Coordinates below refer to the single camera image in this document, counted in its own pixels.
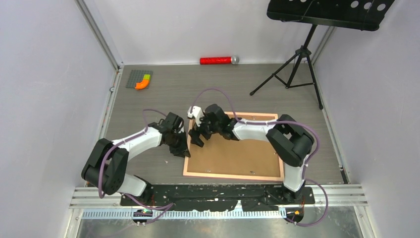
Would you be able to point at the aluminium rail frame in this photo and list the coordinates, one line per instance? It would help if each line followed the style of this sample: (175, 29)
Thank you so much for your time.
(327, 195)

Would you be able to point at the black music stand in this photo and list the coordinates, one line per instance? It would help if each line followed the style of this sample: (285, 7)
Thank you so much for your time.
(364, 15)

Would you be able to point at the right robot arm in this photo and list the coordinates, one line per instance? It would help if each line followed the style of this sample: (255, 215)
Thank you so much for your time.
(290, 140)

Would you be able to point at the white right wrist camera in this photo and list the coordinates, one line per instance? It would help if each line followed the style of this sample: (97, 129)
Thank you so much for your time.
(196, 113)

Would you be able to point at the green toy brick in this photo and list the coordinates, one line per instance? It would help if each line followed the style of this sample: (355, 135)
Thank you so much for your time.
(147, 77)

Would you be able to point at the red glitter microphone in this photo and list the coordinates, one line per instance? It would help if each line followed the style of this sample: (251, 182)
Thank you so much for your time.
(220, 60)

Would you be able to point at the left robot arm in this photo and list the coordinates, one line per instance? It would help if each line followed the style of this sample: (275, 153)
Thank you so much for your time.
(107, 164)

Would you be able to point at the grey building baseplate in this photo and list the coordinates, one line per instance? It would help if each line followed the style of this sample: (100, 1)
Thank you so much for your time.
(136, 76)

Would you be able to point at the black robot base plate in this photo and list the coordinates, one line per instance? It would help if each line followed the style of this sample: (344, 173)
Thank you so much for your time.
(220, 197)

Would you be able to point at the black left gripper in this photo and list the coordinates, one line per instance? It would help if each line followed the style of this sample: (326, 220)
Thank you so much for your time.
(182, 151)

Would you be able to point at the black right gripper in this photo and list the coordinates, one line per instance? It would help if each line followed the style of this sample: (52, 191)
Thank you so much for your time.
(195, 135)

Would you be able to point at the orange curved toy block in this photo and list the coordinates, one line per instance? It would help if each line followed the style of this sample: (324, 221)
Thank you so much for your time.
(142, 85)

